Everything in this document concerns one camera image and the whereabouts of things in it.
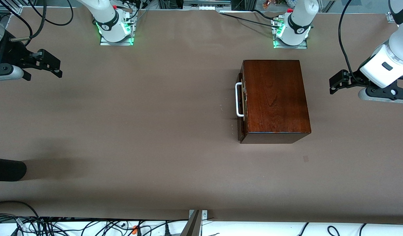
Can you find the wooden drawer with white handle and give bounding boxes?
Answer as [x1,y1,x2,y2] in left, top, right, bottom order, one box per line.
[235,72,247,142]

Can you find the dark brown wooden cabinet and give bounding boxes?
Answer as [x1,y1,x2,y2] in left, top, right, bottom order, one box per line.
[241,60,312,144]

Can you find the black rounded cylinder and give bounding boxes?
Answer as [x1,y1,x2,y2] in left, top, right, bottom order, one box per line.
[0,157,27,182]

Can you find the white power strip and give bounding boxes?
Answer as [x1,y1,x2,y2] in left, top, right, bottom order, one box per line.
[183,0,232,10]

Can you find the dark grey metal beam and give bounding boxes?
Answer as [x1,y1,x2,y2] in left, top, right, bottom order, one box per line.
[180,210,202,236]

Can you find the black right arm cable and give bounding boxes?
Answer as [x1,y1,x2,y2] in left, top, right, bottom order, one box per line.
[0,0,47,47]

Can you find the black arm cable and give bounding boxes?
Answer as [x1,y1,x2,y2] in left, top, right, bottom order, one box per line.
[338,0,363,83]
[0,0,47,47]

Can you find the black looped cable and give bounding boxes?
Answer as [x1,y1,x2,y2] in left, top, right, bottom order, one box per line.
[26,0,74,26]

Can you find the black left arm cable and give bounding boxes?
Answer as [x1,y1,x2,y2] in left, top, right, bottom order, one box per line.
[338,0,363,83]

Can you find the aluminium frame profile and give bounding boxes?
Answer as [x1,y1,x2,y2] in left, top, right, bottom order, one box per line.
[0,0,23,14]

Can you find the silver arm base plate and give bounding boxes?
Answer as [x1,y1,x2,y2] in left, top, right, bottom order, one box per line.
[99,13,135,46]
[272,18,308,49]

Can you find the thick black table cable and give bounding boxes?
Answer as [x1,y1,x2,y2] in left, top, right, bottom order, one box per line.
[253,9,278,21]

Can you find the thin black table cable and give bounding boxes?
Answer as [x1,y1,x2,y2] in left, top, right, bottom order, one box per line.
[220,12,282,29]

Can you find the large black cable loop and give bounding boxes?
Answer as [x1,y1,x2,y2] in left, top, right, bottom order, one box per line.
[0,200,41,226]

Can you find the silver metal bracket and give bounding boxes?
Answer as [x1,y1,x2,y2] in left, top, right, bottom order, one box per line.
[189,209,208,220]

